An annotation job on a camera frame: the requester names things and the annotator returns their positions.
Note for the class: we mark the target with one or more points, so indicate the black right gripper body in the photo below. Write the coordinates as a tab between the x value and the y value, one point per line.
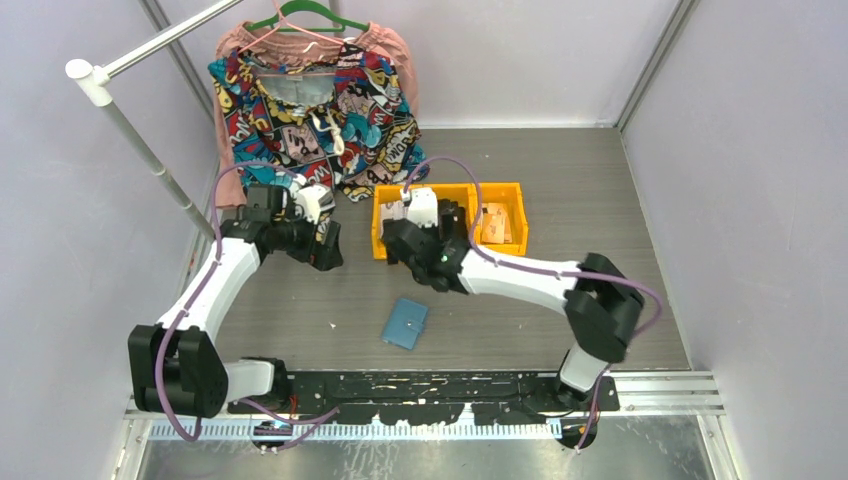
431	233

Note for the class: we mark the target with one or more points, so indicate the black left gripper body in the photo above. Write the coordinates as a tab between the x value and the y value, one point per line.
295	236

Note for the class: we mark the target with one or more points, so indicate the blue leather card holder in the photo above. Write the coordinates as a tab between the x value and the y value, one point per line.
405	324

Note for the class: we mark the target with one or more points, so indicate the yellow three-compartment bin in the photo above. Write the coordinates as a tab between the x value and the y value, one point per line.
510	194

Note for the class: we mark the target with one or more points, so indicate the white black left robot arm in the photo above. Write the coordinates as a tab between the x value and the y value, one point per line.
175	365

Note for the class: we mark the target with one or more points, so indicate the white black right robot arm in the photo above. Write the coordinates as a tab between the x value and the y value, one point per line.
601	306

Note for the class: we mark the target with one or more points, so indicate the orange cards stack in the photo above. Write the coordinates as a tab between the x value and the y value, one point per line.
496	227

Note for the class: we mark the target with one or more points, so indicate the silver cards stack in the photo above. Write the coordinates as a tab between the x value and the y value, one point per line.
391	211

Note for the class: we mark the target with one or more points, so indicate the pink clothes hanger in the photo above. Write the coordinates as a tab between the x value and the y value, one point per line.
281	36

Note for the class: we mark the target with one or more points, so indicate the green clothes hanger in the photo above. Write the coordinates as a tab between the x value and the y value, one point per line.
337	23

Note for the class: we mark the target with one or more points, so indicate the white metal clothes rack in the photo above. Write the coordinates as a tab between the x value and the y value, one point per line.
94	79

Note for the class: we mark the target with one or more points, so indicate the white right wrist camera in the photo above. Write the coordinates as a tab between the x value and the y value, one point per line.
420	206

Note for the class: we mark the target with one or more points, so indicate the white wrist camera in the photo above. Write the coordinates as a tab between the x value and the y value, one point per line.
312	201
420	206

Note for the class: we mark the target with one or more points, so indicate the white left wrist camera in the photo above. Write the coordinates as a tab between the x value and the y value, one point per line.
312	201

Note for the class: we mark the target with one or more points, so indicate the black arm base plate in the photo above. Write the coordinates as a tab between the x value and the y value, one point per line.
496	397

